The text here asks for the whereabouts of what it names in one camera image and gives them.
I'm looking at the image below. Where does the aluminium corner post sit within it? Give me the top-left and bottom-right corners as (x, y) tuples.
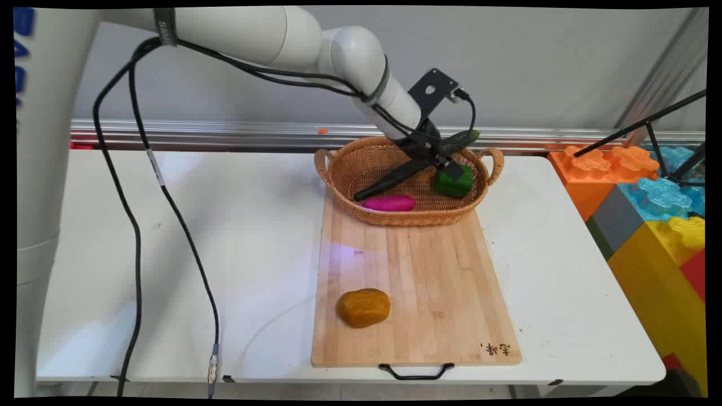
(615, 8), (709, 131)

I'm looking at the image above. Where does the grey toy building block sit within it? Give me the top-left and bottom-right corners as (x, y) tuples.
(585, 183), (645, 261)

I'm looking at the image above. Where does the blue toy building block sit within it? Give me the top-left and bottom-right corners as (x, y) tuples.
(618, 145), (706, 218)

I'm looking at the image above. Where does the thin black camera cable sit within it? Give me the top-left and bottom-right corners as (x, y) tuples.
(446, 90), (478, 146)

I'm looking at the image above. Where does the black cable with metal connector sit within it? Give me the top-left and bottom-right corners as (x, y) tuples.
(128, 51), (221, 399)

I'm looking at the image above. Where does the orange toy building block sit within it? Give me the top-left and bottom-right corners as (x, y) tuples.
(548, 145), (661, 222)

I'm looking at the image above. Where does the grey cable strap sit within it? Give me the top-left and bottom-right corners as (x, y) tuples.
(153, 7), (179, 47)

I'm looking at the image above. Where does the green bell pepper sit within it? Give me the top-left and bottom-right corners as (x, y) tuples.
(432, 164), (474, 199)

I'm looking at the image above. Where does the woven wicker basket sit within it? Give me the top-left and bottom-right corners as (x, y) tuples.
(314, 135), (505, 227)

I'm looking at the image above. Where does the aluminium rail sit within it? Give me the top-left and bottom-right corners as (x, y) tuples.
(70, 118), (706, 153)

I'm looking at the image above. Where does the yellow toy building block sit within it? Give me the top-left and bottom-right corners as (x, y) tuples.
(607, 216), (707, 396)

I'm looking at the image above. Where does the dark green cucumber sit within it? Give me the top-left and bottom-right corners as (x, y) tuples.
(353, 130), (482, 202)

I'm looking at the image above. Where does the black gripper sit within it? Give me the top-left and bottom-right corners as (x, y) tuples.
(395, 117), (465, 181)

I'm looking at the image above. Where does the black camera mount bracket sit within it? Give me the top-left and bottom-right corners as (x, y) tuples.
(407, 68), (460, 120)

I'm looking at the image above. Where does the wooden cutting board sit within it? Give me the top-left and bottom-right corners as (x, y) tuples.
(311, 191), (522, 381)

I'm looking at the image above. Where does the brown potato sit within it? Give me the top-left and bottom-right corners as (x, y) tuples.
(337, 288), (391, 329)

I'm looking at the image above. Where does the purple sweet potato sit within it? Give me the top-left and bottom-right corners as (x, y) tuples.
(361, 195), (416, 213)

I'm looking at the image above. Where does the red toy building block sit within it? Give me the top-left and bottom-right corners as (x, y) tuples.
(679, 249), (706, 304)

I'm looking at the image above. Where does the black tripod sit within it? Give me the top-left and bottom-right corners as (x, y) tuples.
(574, 89), (707, 189)

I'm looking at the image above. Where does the thick black cable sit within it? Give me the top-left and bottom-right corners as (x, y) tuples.
(93, 37), (163, 398)

